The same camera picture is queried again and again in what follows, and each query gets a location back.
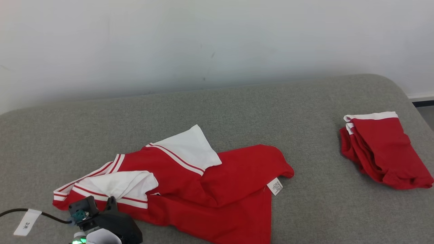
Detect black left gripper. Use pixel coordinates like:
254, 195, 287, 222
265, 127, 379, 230
89, 196, 143, 244

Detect white black skirting board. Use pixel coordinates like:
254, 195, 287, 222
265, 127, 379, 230
408, 91, 434, 107

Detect red white sports shirt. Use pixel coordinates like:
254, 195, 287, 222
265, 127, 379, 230
53, 124, 295, 244

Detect white cable tag printed three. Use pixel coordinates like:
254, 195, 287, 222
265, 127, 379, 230
14, 209, 42, 237

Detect grey fabric sofa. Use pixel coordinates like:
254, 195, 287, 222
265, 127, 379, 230
0, 74, 434, 244

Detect black left cable teal plug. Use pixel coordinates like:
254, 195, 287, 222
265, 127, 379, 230
0, 208, 89, 225

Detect red shorts with white waistband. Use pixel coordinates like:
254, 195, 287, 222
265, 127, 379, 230
340, 111, 434, 190

